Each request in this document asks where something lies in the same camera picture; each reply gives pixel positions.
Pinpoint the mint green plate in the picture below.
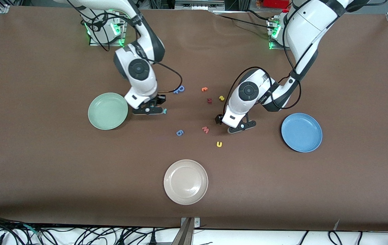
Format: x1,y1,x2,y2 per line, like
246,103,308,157
88,93,129,130

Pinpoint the beige plate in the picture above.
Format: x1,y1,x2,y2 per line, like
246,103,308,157
164,159,209,205

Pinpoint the blue plate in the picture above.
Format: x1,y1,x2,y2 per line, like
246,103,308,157
281,113,323,153

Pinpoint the brown table cover sheet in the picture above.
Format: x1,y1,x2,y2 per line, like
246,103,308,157
0,6,388,232

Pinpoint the aluminium profile bar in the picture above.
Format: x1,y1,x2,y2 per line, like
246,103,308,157
171,218,194,245

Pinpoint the red box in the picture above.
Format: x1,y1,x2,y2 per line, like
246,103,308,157
263,0,290,9

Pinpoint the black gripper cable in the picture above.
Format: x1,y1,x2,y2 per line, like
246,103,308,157
222,0,337,114
84,9,183,94

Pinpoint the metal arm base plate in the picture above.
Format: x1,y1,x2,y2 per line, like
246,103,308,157
89,14,127,47
268,17,286,51

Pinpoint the black base cable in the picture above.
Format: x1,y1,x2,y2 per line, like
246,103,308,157
214,10,276,29

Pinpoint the grey metal frame part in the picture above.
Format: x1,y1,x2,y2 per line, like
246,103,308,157
175,0,225,11

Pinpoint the small metal bracket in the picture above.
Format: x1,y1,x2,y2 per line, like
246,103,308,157
180,217,200,228

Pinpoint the teal cable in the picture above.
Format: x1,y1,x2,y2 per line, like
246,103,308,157
23,224,44,238

